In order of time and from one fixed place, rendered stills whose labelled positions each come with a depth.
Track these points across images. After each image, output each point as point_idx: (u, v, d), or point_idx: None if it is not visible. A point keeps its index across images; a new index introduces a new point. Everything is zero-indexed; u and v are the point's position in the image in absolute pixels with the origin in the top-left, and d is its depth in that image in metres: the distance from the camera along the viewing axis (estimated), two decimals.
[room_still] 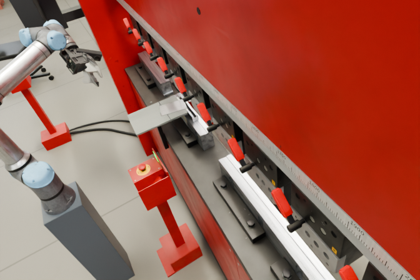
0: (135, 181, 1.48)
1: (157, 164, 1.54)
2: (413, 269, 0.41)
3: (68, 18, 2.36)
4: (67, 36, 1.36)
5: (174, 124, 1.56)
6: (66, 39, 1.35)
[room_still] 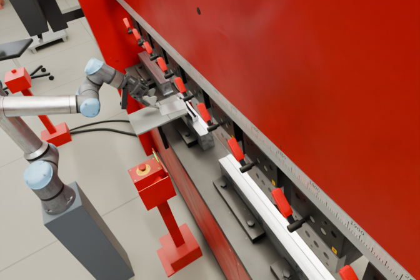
0: (135, 181, 1.48)
1: (157, 164, 1.54)
2: (413, 269, 0.41)
3: (68, 18, 2.36)
4: None
5: (174, 124, 1.56)
6: (116, 74, 1.37)
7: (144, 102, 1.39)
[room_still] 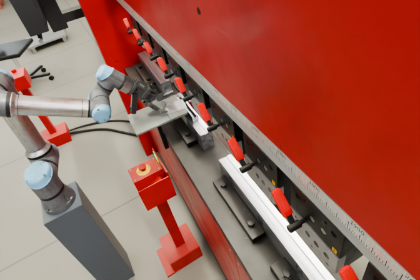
0: (135, 181, 1.48)
1: (157, 164, 1.54)
2: (413, 269, 0.41)
3: (68, 18, 2.36)
4: None
5: (174, 124, 1.56)
6: (126, 79, 1.40)
7: (153, 107, 1.42)
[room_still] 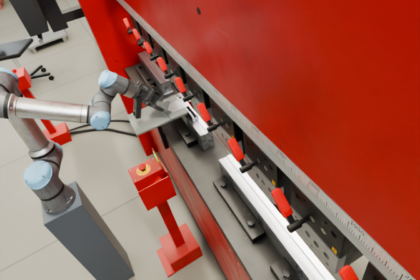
0: (135, 181, 1.48)
1: (157, 164, 1.54)
2: (413, 269, 0.41)
3: (68, 18, 2.36)
4: None
5: (174, 124, 1.56)
6: None
7: (158, 108, 1.41)
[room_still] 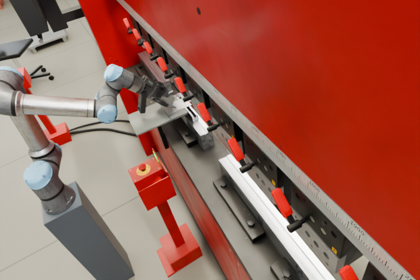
0: (135, 181, 1.48)
1: (157, 164, 1.54)
2: (413, 269, 0.41)
3: (68, 18, 2.36)
4: None
5: (174, 124, 1.56)
6: None
7: (163, 103, 1.41)
